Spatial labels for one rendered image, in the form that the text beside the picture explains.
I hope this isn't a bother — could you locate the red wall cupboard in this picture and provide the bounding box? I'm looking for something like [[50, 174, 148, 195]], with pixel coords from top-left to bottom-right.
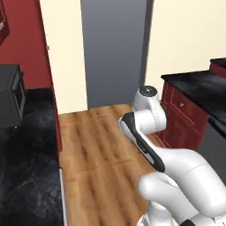
[[0, 0, 11, 47]]

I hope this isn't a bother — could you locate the dark grey microwave oven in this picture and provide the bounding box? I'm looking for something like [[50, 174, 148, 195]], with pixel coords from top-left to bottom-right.
[[0, 64, 26, 129]]

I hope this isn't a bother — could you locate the red side cupboard panel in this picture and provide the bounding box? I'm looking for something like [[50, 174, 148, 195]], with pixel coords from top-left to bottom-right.
[[51, 87, 64, 154]]

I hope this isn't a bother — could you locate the grey dishwasher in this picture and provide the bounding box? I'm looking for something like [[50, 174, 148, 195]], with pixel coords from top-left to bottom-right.
[[196, 116, 226, 185]]

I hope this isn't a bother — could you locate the red base cupboard run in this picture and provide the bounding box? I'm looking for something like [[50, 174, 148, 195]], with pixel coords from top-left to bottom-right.
[[155, 60, 226, 152]]

